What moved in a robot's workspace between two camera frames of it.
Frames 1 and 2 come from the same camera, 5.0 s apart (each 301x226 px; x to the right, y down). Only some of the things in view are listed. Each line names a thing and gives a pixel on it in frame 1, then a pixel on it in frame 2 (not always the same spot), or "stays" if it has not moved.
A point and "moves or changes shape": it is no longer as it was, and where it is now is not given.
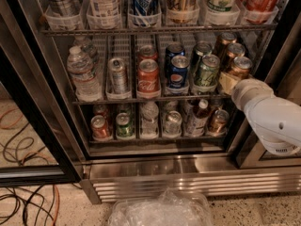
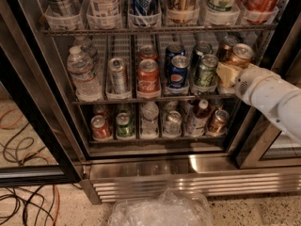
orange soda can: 242,67 moves or changes shape
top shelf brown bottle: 182,3 stays
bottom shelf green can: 124,127 stays
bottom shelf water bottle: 150,123 stays
